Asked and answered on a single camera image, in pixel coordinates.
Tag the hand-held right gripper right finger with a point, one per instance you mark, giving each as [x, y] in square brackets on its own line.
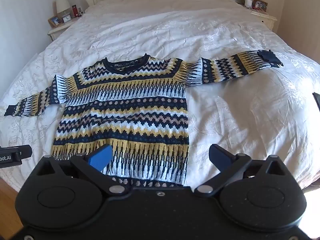
[220, 158]

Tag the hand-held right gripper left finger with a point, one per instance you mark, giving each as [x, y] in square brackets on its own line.
[101, 158]

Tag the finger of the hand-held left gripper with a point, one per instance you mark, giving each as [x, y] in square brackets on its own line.
[25, 152]

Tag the navy yellow patterned knit sweater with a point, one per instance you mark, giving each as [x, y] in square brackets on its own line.
[125, 110]

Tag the black object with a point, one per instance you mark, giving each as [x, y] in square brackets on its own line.
[317, 101]

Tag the cream nightstand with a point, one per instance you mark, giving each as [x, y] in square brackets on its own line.
[267, 18]
[60, 31]

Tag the small white alarm clock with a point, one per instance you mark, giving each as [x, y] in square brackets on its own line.
[66, 19]

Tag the white embroidered bed duvet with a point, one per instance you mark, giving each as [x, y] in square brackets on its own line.
[162, 30]

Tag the small grey device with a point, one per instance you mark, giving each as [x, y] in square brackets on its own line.
[80, 11]

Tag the red bottle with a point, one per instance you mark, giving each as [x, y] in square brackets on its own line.
[74, 11]

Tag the white table lamp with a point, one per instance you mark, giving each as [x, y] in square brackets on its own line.
[62, 4]

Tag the white round diffuser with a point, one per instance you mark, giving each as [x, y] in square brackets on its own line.
[248, 3]

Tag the wooden photo frame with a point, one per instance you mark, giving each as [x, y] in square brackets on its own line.
[54, 21]
[260, 5]

